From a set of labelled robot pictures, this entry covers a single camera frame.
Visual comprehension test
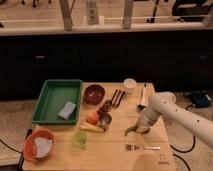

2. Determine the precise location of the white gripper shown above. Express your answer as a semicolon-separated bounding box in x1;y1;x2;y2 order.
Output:
136;107;159;133

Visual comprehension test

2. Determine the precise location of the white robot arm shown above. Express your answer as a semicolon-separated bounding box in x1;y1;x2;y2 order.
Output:
137;92;213;149

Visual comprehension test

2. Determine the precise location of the white small cup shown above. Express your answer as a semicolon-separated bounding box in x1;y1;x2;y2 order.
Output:
123;78;137;94

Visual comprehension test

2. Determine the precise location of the small metal cup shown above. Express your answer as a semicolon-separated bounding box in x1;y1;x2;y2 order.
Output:
99;113;112;130

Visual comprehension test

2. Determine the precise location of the green plastic cup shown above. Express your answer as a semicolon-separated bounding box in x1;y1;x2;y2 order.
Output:
72;131;87;148

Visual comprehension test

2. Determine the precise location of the silver fork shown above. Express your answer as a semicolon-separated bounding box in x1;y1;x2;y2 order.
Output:
125;144;161;151

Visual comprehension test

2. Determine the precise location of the dark grape bunch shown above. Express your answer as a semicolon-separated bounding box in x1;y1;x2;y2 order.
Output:
97;100;112;115

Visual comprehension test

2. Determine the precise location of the red tomato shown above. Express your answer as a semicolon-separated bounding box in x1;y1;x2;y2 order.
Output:
87;111;99;125

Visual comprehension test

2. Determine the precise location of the dark red bowl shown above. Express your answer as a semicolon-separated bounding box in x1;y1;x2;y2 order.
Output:
83;84;105;105

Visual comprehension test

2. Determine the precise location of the dark blue bag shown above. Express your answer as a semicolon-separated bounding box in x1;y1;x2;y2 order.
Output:
186;91;211;108

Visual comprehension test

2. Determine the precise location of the yellow corn cob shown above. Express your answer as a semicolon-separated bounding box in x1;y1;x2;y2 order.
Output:
80;122;103;132

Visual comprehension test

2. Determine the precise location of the grey blue sponge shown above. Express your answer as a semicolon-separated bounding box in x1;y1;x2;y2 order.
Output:
58;102;76;120

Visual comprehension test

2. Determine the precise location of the green plastic tray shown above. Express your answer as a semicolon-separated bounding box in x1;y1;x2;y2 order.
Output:
32;79;82;125

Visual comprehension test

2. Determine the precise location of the white crumpled cloth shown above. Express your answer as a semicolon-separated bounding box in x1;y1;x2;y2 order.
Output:
35;137;53;158

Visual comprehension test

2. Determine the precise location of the orange plastic bowl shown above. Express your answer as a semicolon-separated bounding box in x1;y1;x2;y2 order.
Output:
23;129;54;162

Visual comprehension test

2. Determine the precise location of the black cable on floor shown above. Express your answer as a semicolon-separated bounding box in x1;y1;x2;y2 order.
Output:
169;103;197;171

